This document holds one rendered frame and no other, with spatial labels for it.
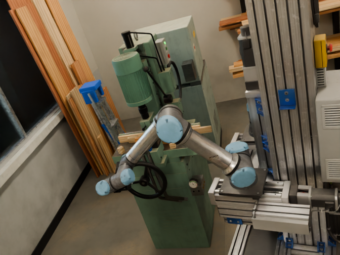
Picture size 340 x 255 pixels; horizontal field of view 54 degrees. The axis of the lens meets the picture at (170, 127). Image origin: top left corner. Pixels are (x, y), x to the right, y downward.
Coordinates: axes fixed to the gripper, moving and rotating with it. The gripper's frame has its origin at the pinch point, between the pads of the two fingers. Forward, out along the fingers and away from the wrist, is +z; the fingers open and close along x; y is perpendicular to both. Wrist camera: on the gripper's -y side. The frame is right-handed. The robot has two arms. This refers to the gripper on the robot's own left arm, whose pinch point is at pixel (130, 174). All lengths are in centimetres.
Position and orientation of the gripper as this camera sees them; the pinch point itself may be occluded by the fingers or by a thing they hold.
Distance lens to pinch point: 200.8
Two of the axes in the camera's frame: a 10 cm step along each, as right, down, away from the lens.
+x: 9.4, -1.4, -3.1
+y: 1.3, 9.9, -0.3
